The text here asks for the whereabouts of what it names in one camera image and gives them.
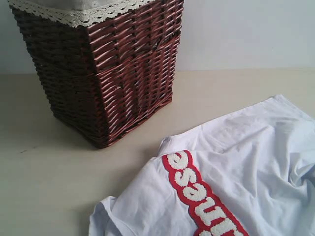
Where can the white t-shirt red lettering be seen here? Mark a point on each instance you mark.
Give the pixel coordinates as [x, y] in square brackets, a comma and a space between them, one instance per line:
[248, 173]

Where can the brown wicker laundry basket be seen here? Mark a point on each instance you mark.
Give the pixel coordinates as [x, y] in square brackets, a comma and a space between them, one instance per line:
[108, 78]

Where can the white lace cloth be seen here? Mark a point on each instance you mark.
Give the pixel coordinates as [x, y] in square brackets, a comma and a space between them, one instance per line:
[76, 13]

